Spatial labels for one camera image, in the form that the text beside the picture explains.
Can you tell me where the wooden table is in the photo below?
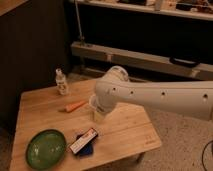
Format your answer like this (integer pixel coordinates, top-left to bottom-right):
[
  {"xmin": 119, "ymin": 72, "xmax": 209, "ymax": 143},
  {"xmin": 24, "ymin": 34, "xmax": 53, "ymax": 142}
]
[{"xmin": 10, "ymin": 80, "xmax": 162, "ymax": 171}]

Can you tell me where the metal pole stand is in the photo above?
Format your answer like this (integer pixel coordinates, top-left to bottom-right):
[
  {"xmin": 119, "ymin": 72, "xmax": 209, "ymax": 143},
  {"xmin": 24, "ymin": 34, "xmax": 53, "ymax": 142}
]
[{"xmin": 74, "ymin": 0, "xmax": 85, "ymax": 46}]

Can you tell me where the green ceramic bowl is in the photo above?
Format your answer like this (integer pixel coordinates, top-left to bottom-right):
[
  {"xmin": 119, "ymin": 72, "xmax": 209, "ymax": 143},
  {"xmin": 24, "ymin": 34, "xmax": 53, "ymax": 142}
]
[{"xmin": 25, "ymin": 129, "xmax": 66, "ymax": 171}]

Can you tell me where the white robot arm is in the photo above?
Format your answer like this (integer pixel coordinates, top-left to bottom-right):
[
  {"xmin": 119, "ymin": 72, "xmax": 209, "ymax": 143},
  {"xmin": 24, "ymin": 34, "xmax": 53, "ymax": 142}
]
[{"xmin": 89, "ymin": 66, "xmax": 213, "ymax": 121}]

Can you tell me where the small white bottle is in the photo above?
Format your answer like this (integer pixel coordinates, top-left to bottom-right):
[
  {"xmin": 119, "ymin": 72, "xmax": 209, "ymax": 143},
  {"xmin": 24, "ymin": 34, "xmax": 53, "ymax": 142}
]
[{"xmin": 55, "ymin": 68, "xmax": 69, "ymax": 95}]

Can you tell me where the cluttered shelf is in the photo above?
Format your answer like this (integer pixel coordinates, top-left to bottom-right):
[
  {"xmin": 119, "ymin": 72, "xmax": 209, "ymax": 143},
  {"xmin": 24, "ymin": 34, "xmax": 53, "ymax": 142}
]
[{"xmin": 69, "ymin": 0, "xmax": 213, "ymax": 22}]

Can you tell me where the blue object under box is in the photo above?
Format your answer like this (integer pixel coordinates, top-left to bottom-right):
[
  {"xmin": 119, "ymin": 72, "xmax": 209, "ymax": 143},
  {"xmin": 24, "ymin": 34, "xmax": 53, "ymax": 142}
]
[{"xmin": 78, "ymin": 141, "xmax": 94, "ymax": 157}]

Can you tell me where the black case handle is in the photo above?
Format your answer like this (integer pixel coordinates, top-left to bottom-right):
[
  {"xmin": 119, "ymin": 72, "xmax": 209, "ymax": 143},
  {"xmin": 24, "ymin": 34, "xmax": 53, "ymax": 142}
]
[{"xmin": 169, "ymin": 57, "xmax": 200, "ymax": 68}]

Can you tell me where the orange carrot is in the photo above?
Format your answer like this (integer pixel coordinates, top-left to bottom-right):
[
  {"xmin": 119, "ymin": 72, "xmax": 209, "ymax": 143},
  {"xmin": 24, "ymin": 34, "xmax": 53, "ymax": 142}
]
[{"xmin": 59, "ymin": 100, "xmax": 86, "ymax": 113}]

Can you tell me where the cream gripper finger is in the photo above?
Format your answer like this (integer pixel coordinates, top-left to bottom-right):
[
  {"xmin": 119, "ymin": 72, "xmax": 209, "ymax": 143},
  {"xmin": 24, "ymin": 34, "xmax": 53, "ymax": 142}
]
[{"xmin": 93, "ymin": 111, "xmax": 104, "ymax": 122}]

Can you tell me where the black white red box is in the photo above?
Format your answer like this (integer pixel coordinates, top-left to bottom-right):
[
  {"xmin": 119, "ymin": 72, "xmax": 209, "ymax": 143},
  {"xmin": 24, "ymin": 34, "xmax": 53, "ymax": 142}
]
[{"xmin": 69, "ymin": 128, "xmax": 98, "ymax": 155}]

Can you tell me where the long grey case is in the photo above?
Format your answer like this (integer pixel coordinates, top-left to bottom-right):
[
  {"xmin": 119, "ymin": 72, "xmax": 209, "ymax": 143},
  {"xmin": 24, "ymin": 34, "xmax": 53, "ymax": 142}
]
[{"xmin": 71, "ymin": 41, "xmax": 213, "ymax": 80}]

